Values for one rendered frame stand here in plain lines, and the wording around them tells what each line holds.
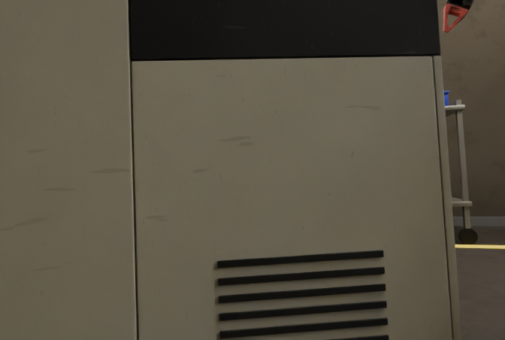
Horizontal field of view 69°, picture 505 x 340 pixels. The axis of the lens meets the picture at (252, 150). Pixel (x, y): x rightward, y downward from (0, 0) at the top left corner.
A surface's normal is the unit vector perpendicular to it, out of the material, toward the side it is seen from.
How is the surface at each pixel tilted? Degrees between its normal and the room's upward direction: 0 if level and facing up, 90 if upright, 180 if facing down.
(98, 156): 90
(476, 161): 90
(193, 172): 90
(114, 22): 90
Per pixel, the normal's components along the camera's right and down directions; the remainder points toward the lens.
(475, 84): -0.32, -0.04
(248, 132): 0.08, -0.06
